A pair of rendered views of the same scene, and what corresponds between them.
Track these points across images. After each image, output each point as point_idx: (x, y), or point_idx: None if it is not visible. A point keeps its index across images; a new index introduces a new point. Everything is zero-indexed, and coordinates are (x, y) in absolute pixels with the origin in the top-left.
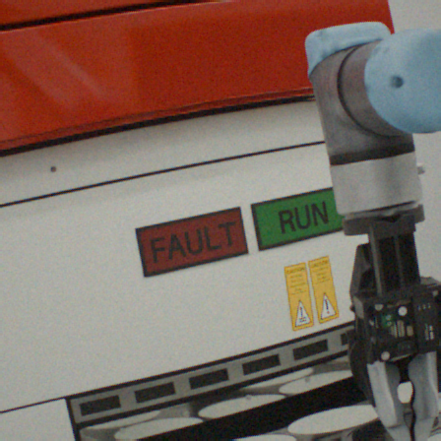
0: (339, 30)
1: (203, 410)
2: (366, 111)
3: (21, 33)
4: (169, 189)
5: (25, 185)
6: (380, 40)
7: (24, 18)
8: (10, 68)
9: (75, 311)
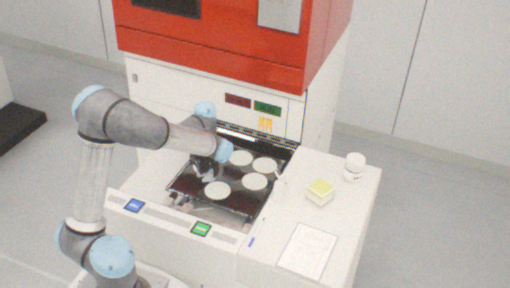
0: (195, 108)
1: (229, 133)
2: None
3: (194, 46)
4: (235, 88)
5: (200, 72)
6: (183, 121)
7: (195, 42)
8: (190, 52)
9: (207, 100)
